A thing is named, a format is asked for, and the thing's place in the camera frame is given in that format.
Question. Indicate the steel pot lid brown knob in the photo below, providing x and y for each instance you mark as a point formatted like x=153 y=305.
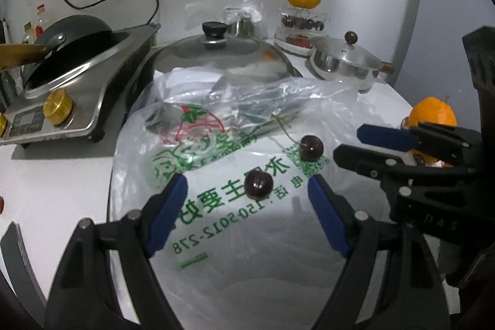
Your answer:
x=344 y=53

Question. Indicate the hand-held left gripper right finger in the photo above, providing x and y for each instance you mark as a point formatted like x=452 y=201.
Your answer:
x=328 y=216

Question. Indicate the large orange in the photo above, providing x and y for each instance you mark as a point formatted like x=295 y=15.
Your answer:
x=433 y=113

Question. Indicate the white paper sheet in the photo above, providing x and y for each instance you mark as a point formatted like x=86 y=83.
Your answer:
x=181 y=78

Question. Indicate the clear tiered fruit stand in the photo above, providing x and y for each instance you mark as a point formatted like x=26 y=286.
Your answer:
x=284 y=41

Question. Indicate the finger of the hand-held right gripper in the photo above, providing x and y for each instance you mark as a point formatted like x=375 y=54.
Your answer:
x=386 y=136
x=359 y=160

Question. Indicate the clear bag of steel cups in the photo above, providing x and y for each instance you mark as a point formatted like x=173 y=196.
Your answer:
x=245 y=22

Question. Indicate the clear printed plastic bag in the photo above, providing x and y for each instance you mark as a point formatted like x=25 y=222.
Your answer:
x=232 y=276

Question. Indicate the small steel pot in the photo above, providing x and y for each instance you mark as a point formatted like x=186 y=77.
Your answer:
x=340 y=76

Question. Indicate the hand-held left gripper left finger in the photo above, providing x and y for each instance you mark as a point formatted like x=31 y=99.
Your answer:
x=168 y=212

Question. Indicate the steel induction cooker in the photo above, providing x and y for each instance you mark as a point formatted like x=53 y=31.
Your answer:
x=96 y=90

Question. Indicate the bunch of dark cherries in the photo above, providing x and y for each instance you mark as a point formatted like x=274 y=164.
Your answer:
x=301 y=22

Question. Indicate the glass lid with black knob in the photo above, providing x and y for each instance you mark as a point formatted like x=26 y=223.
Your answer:
x=232 y=51

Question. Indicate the red capped bottle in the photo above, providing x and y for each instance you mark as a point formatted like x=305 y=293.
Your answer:
x=40 y=20

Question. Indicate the grey refrigerator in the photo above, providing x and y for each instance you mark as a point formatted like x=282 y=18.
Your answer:
x=437 y=24

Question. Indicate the dark red cherry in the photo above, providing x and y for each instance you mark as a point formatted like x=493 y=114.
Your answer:
x=312 y=148
x=258 y=186

